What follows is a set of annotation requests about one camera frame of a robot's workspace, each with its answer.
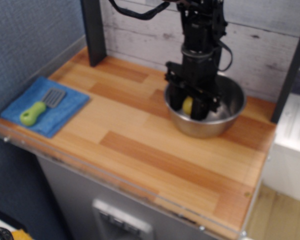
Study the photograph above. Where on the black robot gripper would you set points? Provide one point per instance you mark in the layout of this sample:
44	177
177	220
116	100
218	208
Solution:
195	77

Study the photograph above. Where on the yellow potato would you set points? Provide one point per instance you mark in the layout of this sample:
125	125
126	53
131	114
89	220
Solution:
187	105

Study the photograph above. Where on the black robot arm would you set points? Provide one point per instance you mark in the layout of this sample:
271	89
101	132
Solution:
203	26

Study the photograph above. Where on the stainless steel bowl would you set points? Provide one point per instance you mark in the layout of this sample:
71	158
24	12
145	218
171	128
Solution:
232	103

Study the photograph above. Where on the white toy sink unit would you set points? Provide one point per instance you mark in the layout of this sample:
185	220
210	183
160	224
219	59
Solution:
282	168

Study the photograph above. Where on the blue microfiber cloth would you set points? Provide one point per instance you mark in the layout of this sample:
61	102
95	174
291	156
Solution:
52	120

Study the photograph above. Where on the silver dispenser button panel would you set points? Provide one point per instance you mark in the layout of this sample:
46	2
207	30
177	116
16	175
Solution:
115	223

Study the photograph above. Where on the grey toy fridge cabinet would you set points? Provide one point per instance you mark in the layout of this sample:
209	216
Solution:
75	193

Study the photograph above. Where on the yellow object bottom left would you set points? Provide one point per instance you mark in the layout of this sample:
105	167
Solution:
20	234

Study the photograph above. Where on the black white object bottom left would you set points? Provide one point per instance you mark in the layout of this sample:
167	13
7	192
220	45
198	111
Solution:
9	224

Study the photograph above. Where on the dark grey right post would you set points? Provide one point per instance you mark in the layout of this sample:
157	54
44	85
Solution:
287	85

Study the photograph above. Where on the dark grey post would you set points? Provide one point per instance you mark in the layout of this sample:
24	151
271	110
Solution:
94	31
287	85

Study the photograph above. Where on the dark grey left post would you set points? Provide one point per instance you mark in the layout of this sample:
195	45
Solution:
94	31

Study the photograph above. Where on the green handled grey spatula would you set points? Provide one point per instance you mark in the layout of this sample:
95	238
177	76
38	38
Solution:
51	99

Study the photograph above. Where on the clear acrylic guard rail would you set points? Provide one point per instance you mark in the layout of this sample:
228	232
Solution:
123	137

